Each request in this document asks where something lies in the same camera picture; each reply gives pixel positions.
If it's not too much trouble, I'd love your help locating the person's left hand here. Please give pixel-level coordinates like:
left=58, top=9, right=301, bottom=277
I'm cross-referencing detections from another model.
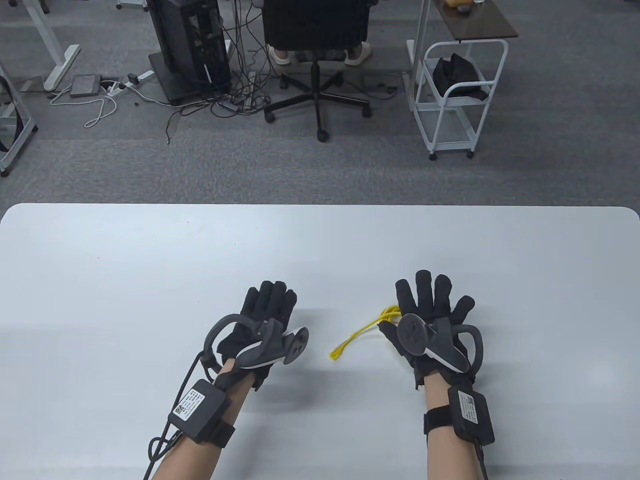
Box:
left=218, top=281, right=299, bottom=392

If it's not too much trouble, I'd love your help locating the person's right hand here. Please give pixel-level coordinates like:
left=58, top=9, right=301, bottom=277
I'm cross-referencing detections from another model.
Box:
left=377, top=270, right=476, bottom=392

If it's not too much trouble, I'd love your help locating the yellow rope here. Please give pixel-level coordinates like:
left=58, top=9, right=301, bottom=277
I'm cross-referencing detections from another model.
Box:
left=329, top=306, right=402, bottom=361

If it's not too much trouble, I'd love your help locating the person's left forearm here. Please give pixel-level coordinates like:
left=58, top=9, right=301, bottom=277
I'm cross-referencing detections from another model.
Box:
left=150, top=357, right=251, bottom=480

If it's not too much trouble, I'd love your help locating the grey handheld controller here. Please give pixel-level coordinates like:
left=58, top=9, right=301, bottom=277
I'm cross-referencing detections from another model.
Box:
left=203, top=313, right=310, bottom=373
left=396, top=313, right=484, bottom=373

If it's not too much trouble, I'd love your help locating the black wrist sensor box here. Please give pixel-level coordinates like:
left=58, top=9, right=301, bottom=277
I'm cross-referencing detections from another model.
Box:
left=167, top=379, right=236, bottom=446
left=424, top=386, right=496, bottom=446

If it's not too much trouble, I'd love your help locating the white rolling cart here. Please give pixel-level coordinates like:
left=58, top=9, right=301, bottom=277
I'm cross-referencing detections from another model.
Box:
left=413, top=39, right=510, bottom=161

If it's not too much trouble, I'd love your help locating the black bag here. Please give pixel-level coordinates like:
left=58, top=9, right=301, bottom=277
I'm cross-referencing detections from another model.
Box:
left=432, top=53, right=494, bottom=102

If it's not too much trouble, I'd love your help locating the white power strip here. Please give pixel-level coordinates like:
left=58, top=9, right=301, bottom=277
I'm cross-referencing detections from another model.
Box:
left=102, top=70, right=156, bottom=97

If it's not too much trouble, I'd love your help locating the black computer tower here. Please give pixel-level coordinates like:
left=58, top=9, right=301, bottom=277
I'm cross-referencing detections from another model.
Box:
left=148, top=0, right=234, bottom=107

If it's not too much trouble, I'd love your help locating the white utility cart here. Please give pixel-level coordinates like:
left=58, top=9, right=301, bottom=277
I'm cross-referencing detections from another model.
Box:
left=404, top=0, right=520, bottom=113

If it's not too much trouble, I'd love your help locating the grey flat floor box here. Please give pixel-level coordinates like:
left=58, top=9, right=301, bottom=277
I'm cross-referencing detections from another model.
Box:
left=69, top=74, right=103, bottom=98

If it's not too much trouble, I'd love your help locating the black office chair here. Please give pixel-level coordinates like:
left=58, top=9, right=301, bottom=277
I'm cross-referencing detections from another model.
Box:
left=261, top=0, right=373, bottom=143

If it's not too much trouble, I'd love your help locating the white desk leg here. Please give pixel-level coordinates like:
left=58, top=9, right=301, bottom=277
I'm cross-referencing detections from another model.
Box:
left=19, top=0, right=82, bottom=92

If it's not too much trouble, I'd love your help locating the black glove cable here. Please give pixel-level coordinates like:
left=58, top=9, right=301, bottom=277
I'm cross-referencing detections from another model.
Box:
left=474, top=442, right=494, bottom=480
left=142, top=350, right=223, bottom=480

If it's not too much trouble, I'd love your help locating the tangle of black cables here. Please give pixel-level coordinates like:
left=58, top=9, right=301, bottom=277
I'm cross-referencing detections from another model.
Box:
left=164, top=0, right=282, bottom=146

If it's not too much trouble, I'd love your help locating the black floor cable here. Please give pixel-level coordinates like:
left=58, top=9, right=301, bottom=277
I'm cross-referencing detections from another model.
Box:
left=361, top=74, right=401, bottom=96

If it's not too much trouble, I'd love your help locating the white cable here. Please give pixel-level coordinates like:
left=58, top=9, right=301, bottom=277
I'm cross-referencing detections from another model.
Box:
left=48, top=82, right=119, bottom=129

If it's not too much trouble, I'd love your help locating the white metal frame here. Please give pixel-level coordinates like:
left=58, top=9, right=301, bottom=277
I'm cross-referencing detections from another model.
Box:
left=0, top=62, right=40, bottom=177

